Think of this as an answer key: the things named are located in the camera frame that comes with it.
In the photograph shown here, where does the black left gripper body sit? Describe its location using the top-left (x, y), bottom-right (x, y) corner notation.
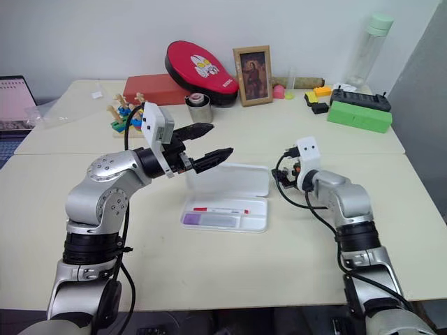
top-left (162, 131), bottom-right (196, 174)

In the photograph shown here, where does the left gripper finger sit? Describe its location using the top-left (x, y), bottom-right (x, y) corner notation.
top-left (173, 121), bottom-right (214, 142)
top-left (191, 147), bottom-right (234, 174)

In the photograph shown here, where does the black remote controller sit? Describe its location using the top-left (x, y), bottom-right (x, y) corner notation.
top-left (329, 87), bottom-right (393, 114)

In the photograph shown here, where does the green rectangular box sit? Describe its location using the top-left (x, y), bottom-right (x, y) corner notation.
top-left (326, 99), bottom-right (394, 135)

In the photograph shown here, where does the brown rolled scroll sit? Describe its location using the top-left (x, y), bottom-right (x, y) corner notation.
top-left (272, 75), bottom-right (326, 89)

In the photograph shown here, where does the silver metal cup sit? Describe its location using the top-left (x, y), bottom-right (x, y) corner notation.
top-left (184, 93), bottom-right (214, 124)

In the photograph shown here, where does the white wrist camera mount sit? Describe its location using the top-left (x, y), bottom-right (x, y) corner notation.
top-left (295, 135), bottom-right (323, 191)
top-left (140, 100), bottom-right (175, 179)

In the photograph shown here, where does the thick purple capped marker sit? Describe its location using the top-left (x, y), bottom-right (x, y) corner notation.
top-left (182, 213), bottom-right (242, 228)

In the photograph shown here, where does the red oval cartoon print pad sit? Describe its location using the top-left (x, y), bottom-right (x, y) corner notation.
top-left (164, 40), bottom-right (240, 107)

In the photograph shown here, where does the red rectangular box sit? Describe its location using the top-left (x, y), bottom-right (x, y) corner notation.
top-left (122, 73), bottom-right (191, 107)

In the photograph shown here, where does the crumpled white paper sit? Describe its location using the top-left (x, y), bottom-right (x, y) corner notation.
top-left (331, 82), bottom-right (361, 94)

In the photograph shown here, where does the wooden framed portrait picture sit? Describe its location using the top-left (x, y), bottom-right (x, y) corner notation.
top-left (232, 45), bottom-right (274, 107)

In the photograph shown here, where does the open laptop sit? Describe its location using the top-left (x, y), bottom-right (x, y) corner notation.
top-left (0, 75), bottom-right (38, 168)

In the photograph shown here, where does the red capped white marker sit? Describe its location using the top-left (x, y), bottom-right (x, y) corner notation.
top-left (192, 207), bottom-right (250, 215)

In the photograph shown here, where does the clear plastic bag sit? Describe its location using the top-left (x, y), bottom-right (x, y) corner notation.
top-left (24, 81), bottom-right (106, 131)

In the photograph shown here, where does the wooden peg stacking toy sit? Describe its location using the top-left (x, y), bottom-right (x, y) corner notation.
top-left (105, 91), bottom-right (147, 139)

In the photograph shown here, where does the white pencil case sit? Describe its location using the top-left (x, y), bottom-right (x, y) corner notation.
top-left (180, 161), bottom-right (272, 235)

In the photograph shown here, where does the clear bottle with green lid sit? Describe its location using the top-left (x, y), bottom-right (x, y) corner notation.
top-left (345, 13), bottom-right (395, 89)

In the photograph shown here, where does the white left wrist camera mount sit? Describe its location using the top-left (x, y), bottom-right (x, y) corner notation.
top-left (140, 100), bottom-right (175, 179)

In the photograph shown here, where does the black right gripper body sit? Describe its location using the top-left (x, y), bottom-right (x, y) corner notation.
top-left (281, 155), bottom-right (302, 191)

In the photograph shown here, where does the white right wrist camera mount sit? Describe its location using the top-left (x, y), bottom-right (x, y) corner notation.
top-left (295, 135), bottom-right (323, 191)

